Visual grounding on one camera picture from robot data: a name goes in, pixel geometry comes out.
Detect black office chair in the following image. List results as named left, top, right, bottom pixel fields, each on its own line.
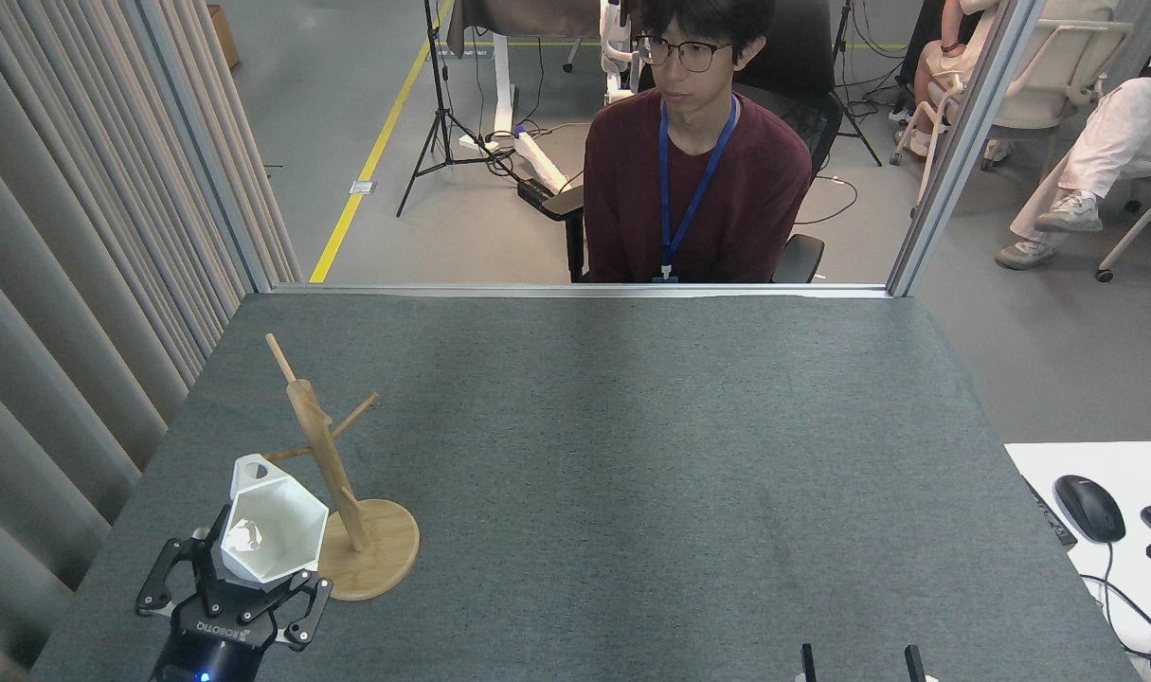
left=540, top=0, right=843, bottom=283

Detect white chair with castors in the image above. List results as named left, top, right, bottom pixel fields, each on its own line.
left=1096, top=156, right=1151, bottom=283

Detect black flat bar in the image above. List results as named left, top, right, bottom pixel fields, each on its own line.
left=1023, top=476, right=1078, bottom=548

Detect blue lanyard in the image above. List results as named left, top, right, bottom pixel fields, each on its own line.
left=653, top=93, right=739, bottom=283

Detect black mouse cable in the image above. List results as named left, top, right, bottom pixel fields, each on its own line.
left=1077, top=540, right=1151, bottom=664

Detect silver table rail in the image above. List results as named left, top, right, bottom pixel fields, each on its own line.
left=270, top=281, right=893, bottom=300

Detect white stand on wheels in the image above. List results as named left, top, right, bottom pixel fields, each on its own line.
left=599, top=0, right=678, bottom=134

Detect white desk frame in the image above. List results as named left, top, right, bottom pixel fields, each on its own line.
left=459, top=33, right=571, bottom=192

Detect white hexagonal cup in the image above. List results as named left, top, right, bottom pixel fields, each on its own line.
left=220, top=454, right=331, bottom=583

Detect black computer mouse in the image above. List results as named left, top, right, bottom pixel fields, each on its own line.
left=1053, top=475, right=1126, bottom=545

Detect black-framed eyeglasses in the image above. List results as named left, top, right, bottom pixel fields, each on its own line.
left=632, top=35, right=732, bottom=74

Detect seated person in tan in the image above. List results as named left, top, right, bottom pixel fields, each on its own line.
left=890, top=0, right=1007, bottom=171

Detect white side table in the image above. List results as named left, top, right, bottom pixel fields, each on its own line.
left=1004, top=442, right=1151, bottom=682

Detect wooden cup rack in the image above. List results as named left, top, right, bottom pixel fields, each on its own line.
left=262, top=332, right=421, bottom=601

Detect seated person in white trousers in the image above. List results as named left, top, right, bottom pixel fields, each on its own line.
left=997, top=38, right=1151, bottom=271

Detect thin black tripod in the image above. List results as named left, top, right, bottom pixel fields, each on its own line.
left=826, top=0, right=884, bottom=168

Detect white mesh chair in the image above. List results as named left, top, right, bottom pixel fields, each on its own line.
left=892, top=19, right=1135, bottom=205

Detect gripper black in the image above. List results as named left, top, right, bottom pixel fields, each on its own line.
left=136, top=507, right=333, bottom=682

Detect beige curtain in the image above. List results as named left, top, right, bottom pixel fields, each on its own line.
left=0, top=0, right=303, bottom=682

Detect cardboard box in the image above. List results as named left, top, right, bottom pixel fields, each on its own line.
left=207, top=5, right=242, bottom=69

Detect silver post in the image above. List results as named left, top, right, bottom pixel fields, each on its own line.
left=125, top=0, right=273, bottom=293
left=886, top=0, right=1050, bottom=297

